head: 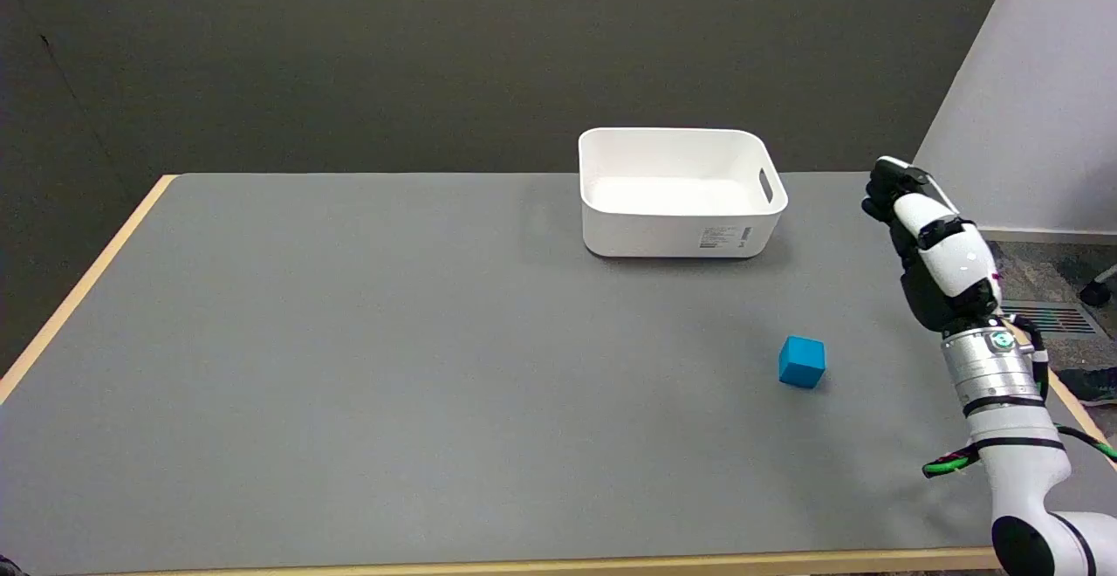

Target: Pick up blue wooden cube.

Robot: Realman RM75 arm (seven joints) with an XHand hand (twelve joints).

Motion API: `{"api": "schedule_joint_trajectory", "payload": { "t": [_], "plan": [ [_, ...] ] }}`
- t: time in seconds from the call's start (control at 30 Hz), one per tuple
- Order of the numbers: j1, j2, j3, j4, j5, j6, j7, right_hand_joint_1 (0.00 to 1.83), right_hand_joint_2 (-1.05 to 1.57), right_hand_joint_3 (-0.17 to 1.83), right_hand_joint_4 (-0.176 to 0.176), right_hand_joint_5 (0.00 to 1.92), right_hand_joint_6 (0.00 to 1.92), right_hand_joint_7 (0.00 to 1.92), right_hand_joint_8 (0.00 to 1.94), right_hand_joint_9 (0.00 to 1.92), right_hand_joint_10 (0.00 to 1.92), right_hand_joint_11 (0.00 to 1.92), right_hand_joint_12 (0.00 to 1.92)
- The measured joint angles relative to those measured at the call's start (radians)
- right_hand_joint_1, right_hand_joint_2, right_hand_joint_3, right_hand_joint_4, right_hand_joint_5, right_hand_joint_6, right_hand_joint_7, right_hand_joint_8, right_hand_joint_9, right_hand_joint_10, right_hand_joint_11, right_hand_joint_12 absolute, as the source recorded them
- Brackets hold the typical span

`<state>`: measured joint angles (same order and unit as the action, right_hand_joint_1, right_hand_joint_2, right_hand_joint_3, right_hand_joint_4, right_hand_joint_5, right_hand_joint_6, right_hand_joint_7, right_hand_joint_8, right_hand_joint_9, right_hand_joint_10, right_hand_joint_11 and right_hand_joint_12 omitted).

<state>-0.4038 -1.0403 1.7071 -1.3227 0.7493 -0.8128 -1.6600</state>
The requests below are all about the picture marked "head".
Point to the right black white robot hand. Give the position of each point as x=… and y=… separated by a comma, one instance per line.
x=947, y=262

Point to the black chair caster wheel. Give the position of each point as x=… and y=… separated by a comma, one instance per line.
x=1096, y=290

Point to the white plastic storage bin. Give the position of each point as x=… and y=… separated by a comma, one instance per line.
x=676, y=195

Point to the blue wooden cube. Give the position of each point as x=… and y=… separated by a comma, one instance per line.
x=801, y=361

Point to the grey floor vent grille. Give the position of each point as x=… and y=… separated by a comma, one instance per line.
x=1051, y=318

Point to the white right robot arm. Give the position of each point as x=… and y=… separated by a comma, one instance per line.
x=1017, y=436

